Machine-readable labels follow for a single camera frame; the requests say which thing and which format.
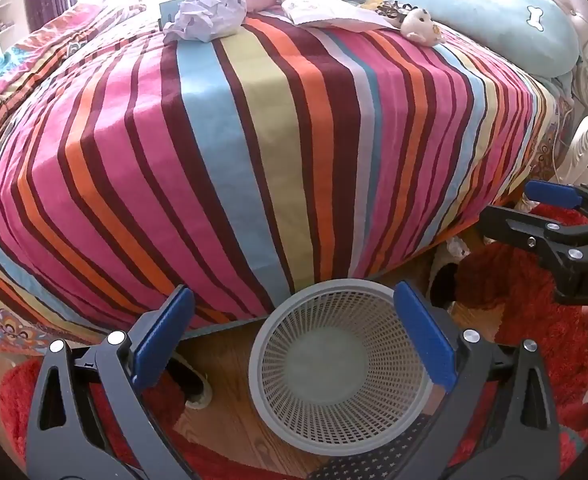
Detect black and white patterned item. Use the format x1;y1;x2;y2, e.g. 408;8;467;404
376;0;415;28

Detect white plush toy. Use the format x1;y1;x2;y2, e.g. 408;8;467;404
400;7;447;47

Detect white plush slipper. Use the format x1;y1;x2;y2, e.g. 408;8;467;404
426;237;475;311

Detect white paper ball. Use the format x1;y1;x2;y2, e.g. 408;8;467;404
163;0;248;43

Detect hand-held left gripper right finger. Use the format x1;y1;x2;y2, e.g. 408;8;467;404
393;281;562;480

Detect striped bed sheet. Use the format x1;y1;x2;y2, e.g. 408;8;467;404
0;2;557;356

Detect navy star patterned cloth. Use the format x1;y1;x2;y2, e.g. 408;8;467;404
314;437;425;480

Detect white wall cabinet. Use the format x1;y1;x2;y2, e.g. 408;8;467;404
0;2;20;37

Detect red shaggy rug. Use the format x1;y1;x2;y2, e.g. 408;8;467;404
0;200;588;480

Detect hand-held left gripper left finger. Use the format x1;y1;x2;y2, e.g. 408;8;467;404
25;285;209;480

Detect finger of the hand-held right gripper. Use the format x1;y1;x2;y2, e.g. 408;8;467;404
525;180;588;222
478;204;588;281

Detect light blue bone-print pillow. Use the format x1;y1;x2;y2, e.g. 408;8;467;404
374;0;582;96

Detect grey plastic mesh basket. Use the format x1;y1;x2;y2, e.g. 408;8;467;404
248;280;437;457

